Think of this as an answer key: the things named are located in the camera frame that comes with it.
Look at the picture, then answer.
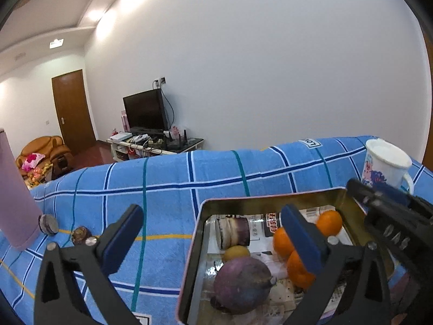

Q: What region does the blue plaid blanket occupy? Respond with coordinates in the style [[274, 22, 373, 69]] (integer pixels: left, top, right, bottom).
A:
[[0, 135, 433, 325]]

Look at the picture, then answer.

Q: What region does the small orange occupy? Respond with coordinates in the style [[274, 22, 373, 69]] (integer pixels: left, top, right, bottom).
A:
[[273, 227, 296, 260], [316, 210, 343, 238]]

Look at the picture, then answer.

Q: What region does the white television stand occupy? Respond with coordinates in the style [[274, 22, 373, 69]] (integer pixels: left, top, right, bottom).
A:
[[107, 135, 205, 163]]

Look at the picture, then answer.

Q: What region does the white printed mug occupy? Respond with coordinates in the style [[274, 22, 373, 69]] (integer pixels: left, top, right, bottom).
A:
[[360, 138, 415, 195]]

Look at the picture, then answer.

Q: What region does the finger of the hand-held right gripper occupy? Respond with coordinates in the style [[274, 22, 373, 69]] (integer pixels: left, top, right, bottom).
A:
[[382, 183, 433, 218], [346, 178, 433, 278]]

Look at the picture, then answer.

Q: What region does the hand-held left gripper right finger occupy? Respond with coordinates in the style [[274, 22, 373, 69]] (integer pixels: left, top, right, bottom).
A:
[[280, 204, 392, 325]]

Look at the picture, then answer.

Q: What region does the brown wooden door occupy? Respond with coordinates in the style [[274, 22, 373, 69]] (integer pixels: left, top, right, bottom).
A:
[[51, 69, 97, 155]]

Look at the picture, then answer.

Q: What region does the pink tin box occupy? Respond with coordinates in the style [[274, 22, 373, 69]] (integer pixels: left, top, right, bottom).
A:
[[175, 187, 410, 325]]

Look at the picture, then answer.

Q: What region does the large orange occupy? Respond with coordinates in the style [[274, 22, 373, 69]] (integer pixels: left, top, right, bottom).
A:
[[287, 250, 316, 290]]

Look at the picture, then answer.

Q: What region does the small yellow round fruit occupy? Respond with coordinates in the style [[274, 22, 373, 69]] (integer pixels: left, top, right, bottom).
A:
[[221, 245, 251, 263]]

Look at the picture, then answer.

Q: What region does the black television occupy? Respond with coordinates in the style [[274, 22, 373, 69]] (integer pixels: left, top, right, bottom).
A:
[[122, 89, 169, 131]]

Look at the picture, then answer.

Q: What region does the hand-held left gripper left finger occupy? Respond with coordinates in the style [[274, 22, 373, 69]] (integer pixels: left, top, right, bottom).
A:
[[34, 204, 145, 325]]

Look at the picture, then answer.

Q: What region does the purple kettle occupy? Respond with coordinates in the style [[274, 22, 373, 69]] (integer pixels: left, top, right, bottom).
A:
[[0, 128, 42, 252]]

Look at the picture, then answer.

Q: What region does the purple passion fruit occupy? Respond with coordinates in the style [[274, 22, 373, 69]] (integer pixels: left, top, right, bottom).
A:
[[213, 256, 277, 315]]

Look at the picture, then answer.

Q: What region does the brown leather armchair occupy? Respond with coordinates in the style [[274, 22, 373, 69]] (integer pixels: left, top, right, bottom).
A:
[[16, 136, 74, 181]]

